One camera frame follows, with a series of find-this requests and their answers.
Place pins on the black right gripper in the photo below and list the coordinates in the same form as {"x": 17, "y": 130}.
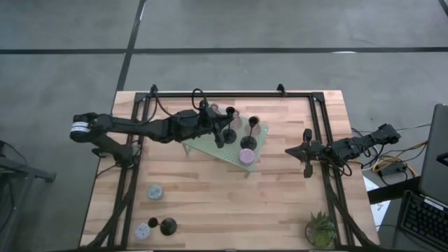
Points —
{"x": 316, "y": 151}

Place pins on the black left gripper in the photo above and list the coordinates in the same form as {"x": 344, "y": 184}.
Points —
{"x": 204, "y": 122}

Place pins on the pink glass candle holder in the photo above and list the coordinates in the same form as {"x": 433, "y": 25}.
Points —
{"x": 259, "y": 130}
{"x": 238, "y": 123}
{"x": 215, "y": 106}

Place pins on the black metal candlestick holder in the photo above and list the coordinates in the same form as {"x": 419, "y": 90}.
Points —
{"x": 248, "y": 143}
{"x": 229, "y": 136}
{"x": 168, "y": 226}

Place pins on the purple glass votive holder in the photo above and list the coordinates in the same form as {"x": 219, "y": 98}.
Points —
{"x": 246, "y": 156}

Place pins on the grey glass votive holder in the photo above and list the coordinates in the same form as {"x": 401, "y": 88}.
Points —
{"x": 155, "y": 192}

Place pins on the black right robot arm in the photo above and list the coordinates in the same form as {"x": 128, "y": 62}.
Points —
{"x": 367, "y": 141}

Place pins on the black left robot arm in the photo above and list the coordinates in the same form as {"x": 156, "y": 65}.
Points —
{"x": 140, "y": 126}

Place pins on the green perforated metal shelf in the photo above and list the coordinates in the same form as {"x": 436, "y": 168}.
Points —
{"x": 227, "y": 152}

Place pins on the potted green succulent plant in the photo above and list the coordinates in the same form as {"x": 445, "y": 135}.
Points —
{"x": 320, "y": 231}

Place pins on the black power adapter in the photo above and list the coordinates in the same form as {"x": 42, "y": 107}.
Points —
{"x": 392, "y": 169}

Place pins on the white paper sheet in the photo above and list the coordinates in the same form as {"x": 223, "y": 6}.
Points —
{"x": 379, "y": 210}

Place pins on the black flat bar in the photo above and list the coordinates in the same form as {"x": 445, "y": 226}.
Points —
{"x": 392, "y": 190}

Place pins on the grey laptop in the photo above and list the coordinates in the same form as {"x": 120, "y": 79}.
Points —
{"x": 434, "y": 154}

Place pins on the black keyboard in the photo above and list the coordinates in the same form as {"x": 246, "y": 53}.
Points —
{"x": 425, "y": 218}

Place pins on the grey metal cart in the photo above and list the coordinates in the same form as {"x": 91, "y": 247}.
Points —
{"x": 21, "y": 168}

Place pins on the black aluminium frame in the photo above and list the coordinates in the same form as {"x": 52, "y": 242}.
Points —
{"x": 262, "y": 94}

